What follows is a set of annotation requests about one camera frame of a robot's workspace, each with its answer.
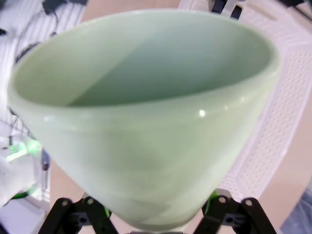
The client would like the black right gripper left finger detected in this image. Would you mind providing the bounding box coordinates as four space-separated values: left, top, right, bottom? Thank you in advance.
46 195 113 234

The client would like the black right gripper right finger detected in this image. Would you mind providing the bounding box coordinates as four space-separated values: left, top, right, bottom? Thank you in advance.
195 189 278 234

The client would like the pale green cup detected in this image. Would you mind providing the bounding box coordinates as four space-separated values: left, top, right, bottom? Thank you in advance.
7 9 281 232

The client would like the white perforated plastic basket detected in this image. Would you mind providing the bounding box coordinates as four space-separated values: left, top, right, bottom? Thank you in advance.
179 0 312 195

